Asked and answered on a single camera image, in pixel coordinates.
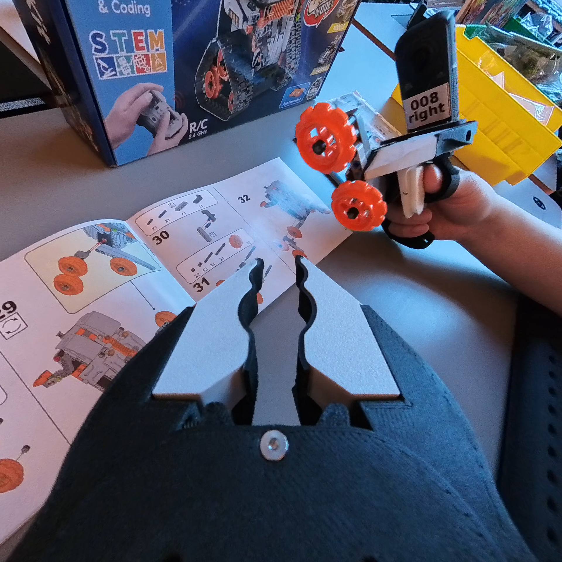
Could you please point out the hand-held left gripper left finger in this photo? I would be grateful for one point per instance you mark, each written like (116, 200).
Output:
(210, 347)

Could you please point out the black perforated panel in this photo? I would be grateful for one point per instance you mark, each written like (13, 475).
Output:
(535, 417)

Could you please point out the orange wheel pair assembly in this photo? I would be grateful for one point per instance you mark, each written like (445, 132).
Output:
(327, 136)

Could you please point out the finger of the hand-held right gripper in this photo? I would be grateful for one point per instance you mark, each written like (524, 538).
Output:
(404, 153)

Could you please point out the sticker sheet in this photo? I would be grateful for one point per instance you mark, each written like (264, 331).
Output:
(380, 117)

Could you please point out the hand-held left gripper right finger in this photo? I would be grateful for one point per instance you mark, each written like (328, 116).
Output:
(347, 351)

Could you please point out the blue robot kit box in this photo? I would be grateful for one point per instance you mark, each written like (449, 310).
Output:
(219, 66)

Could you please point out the person's right hand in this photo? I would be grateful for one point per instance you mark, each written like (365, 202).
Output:
(465, 210)

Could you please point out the clear plastic bag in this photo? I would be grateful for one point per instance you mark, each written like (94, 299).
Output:
(518, 88)

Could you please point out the white instruction booklet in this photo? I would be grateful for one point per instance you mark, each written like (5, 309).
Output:
(109, 263)

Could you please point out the person's right forearm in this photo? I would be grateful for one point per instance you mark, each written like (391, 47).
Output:
(527, 254)

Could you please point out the yellow storage bin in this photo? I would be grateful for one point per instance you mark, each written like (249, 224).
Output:
(496, 145)

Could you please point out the pile of plastic packets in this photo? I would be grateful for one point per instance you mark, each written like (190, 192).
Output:
(527, 57)

